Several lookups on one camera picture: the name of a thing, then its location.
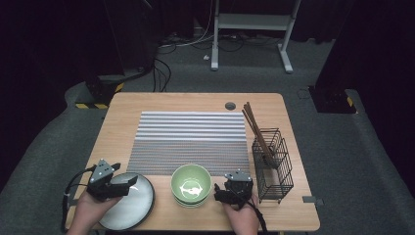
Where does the black curtain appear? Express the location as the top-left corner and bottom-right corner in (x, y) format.
(314, 0), (415, 187)
(0, 0), (125, 190)

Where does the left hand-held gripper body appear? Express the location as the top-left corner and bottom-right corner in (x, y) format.
(85, 159), (123, 202)

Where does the left hand-held gripper black cable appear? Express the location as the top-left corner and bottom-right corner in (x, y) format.
(61, 165), (99, 233)

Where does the black wire cutlery rack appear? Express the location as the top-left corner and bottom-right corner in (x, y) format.
(251, 127), (295, 205)

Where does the green ceramic bowl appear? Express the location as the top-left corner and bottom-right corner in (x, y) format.
(172, 192), (211, 206)
(170, 164), (213, 201)
(175, 199), (208, 210)

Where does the brown wooden chopstick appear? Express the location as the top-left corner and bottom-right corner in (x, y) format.
(244, 106), (275, 165)
(248, 101), (279, 168)
(242, 109), (273, 163)
(246, 103), (277, 166)

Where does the black base yellow striped edge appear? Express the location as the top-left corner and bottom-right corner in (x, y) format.
(74, 74), (125, 111)

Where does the person's left hand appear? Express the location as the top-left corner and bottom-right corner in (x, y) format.
(73, 191), (122, 226)

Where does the striped woven placemat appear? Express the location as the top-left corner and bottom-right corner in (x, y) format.
(126, 111), (252, 177)

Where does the grey table edge bracket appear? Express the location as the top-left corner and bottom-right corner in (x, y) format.
(301, 195), (325, 207)

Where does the hand-held gripper black cable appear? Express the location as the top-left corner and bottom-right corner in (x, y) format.
(61, 165), (99, 233)
(239, 192), (269, 235)

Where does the right hand-held gripper black cable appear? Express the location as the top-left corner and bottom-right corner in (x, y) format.
(239, 192), (269, 235)

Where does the white cable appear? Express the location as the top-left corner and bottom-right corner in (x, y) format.
(160, 0), (217, 50)

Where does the person's right hand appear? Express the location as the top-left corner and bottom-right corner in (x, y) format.
(223, 194), (260, 235)

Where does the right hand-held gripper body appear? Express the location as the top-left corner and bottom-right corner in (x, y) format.
(223, 168), (254, 210)

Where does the black floor cable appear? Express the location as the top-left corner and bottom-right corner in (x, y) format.
(152, 58), (172, 93)

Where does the black stand base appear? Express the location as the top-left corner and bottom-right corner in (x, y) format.
(307, 85), (357, 116)

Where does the black cabinet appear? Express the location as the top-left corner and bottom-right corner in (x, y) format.
(104, 0), (159, 77)

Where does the white metal stand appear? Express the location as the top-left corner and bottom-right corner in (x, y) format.
(209, 0), (302, 74)

